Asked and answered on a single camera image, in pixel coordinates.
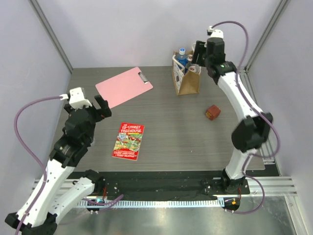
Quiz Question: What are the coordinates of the Pocari Sweat plastic bottle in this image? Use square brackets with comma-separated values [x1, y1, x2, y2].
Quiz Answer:
[176, 48, 188, 73]

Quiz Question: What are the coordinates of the burlap canvas tote bag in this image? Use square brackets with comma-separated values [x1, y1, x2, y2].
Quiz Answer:
[172, 43, 201, 95]

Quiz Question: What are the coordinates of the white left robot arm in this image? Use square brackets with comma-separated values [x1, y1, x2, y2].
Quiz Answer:
[5, 94, 112, 235]

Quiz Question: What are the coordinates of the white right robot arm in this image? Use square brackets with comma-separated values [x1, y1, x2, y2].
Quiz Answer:
[192, 37, 273, 194]

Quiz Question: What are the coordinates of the pink clipboard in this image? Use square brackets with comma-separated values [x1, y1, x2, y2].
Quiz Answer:
[95, 67, 153, 108]

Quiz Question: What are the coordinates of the red comic paperback book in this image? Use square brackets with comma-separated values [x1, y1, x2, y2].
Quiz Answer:
[112, 122, 144, 161]

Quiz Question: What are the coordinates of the red cube power adapter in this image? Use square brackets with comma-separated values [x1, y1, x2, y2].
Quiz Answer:
[205, 105, 221, 121]

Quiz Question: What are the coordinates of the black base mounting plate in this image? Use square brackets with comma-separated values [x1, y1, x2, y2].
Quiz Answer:
[99, 171, 250, 201]

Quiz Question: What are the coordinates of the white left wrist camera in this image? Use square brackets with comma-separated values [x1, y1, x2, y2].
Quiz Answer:
[60, 87, 92, 110]

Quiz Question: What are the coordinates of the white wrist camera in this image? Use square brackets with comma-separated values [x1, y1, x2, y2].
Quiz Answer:
[207, 26, 224, 39]
[60, 87, 92, 110]

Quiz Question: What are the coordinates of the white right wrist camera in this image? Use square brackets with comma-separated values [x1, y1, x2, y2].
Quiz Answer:
[207, 26, 224, 39]

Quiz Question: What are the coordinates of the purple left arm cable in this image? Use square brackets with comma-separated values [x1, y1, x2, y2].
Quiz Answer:
[13, 95, 124, 235]

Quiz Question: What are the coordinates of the white slotted cable duct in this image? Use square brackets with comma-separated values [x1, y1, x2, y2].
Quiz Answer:
[73, 198, 225, 209]

